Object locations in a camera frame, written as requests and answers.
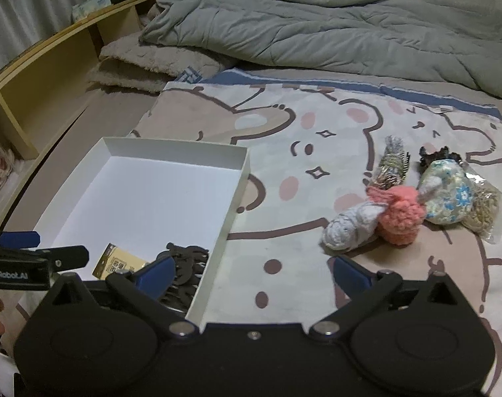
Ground gold yellow small packet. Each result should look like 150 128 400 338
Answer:
92 244 148 280

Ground beige fluffy folded blanket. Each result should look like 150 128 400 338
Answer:
87 33 235 94

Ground cartoon bear print cloth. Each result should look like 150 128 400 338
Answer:
133 81 502 396

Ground dark blue brown scrunchie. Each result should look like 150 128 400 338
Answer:
419 146 463 174

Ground dark brown hair claw clip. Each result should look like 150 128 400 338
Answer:
158 242 209 316

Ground plastic bag of beige cords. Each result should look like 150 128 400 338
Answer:
462 162 502 245

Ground white cardboard box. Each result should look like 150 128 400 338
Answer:
34 137 250 327

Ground pink white crochet bunny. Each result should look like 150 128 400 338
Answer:
321 177 443 252

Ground blue floral fabric pouch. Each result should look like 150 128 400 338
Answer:
417 159 474 226

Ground tissue pack on shelf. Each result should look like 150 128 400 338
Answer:
71 0 112 22

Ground yellow wooden bedside shelf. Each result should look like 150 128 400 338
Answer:
0 0 173 162

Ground grey quilted duvet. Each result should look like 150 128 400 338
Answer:
140 0 502 99

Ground striped tasselled hair tie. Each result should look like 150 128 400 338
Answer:
368 134 412 191

